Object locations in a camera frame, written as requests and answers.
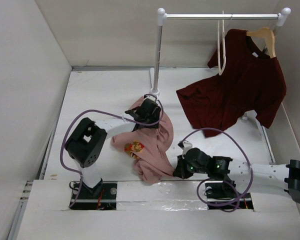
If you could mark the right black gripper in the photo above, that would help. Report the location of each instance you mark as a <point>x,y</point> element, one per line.
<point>180,171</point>

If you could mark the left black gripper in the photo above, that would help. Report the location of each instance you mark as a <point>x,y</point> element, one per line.
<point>154,116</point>

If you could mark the pink t shirt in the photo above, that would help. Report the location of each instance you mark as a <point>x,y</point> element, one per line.
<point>148,148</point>

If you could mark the cream plastic hanger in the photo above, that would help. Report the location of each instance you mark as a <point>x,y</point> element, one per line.
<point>221,47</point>

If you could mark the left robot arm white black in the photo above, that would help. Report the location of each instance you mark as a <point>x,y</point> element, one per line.
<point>85,143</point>

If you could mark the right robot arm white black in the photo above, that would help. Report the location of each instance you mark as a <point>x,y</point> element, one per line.
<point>229,178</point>

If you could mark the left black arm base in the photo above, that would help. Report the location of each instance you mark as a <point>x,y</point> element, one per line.
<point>104,199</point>

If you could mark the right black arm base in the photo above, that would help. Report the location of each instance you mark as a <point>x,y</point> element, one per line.
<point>219,192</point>

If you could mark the dark red t shirt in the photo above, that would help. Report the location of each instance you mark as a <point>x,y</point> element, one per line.
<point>251,81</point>

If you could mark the wooden hanger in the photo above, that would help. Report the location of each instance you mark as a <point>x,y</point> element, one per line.
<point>268,36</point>

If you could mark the metal clothes rack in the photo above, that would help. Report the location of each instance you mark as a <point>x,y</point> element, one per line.
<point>187,44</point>

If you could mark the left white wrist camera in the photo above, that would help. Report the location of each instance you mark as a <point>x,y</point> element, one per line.
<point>152,97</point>

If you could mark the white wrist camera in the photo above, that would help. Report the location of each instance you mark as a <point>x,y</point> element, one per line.
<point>152,97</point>
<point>185,146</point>

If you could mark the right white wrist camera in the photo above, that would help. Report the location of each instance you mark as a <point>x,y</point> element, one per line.
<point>185,146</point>

